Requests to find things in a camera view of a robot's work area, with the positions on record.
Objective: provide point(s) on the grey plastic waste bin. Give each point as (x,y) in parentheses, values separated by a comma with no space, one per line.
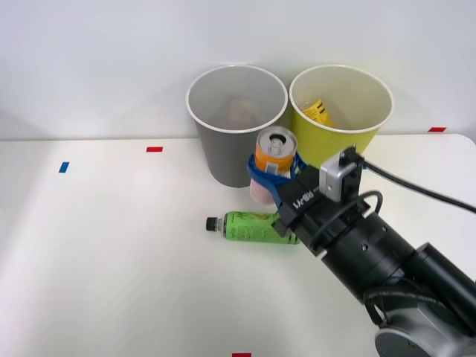
(223,148)

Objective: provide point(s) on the silver-grey and black right arm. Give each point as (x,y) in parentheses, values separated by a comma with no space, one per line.
(372,243)

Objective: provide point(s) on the orange and pink drink can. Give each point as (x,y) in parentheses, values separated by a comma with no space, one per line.
(273,156)

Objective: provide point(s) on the green label plastic bottle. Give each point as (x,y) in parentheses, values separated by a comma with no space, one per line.
(249,228)

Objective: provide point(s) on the yellow label bottle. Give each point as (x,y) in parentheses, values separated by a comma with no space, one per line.
(319,111)

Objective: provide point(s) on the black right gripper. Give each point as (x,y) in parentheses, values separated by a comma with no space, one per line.
(303,208)

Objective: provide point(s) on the yellow-green plastic waste bin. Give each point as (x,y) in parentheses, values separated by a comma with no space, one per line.
(327,143)

